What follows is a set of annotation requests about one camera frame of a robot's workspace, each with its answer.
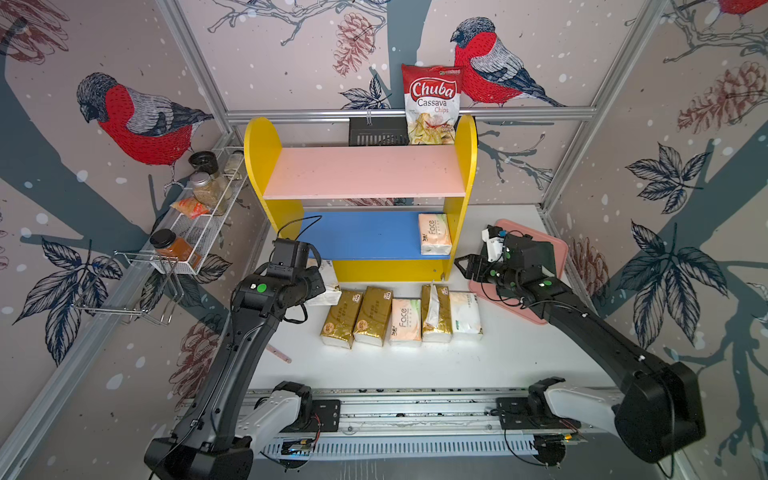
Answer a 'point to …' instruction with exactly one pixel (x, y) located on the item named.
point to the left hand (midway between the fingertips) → (320, 275)
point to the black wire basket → (383, 131)
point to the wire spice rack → (148, 284)
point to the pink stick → (278, 353)
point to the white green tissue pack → (318, 309)
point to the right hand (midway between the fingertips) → (462, 259)
